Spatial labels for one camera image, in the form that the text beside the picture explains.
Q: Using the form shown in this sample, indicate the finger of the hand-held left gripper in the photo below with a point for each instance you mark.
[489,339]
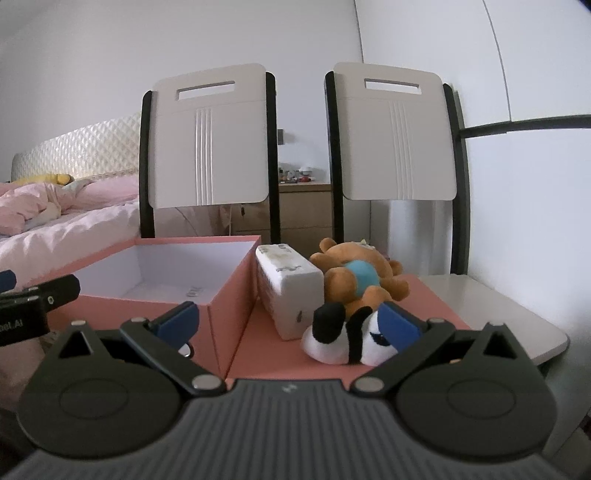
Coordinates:
[55,287]

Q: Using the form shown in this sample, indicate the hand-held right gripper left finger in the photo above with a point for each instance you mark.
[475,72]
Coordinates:
[178,323]

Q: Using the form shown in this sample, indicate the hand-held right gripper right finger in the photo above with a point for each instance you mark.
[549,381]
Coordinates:
[397,323]

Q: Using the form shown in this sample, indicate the pink cardboard box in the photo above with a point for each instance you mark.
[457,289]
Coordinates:
[217,318]

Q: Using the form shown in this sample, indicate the black and white plush toy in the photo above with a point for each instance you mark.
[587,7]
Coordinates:
[330,327]

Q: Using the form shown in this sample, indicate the brown teddy bear plush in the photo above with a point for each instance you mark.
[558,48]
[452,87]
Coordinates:
[341,277]

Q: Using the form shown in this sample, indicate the pink box lid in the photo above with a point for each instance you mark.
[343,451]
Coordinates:
[268,350]

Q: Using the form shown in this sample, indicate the white rectangular box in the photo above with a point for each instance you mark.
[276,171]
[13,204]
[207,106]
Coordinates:
[291,286]

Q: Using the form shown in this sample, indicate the white desktop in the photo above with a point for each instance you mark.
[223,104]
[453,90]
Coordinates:
[489,304]

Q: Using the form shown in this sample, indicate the yellow plush toy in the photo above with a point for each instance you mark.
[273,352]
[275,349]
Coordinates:
[51,179]

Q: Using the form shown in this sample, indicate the white quilted headboard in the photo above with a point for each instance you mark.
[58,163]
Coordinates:
[78,147]

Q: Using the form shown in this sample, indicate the wooden nightstand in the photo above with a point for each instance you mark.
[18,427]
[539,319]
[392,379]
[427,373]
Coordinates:
[302,212]

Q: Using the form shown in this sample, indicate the white folding chair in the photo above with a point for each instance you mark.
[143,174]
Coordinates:
[392,138]
[207,138]

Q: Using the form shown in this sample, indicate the black pole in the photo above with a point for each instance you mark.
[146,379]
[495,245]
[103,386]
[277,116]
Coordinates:
[521,125]

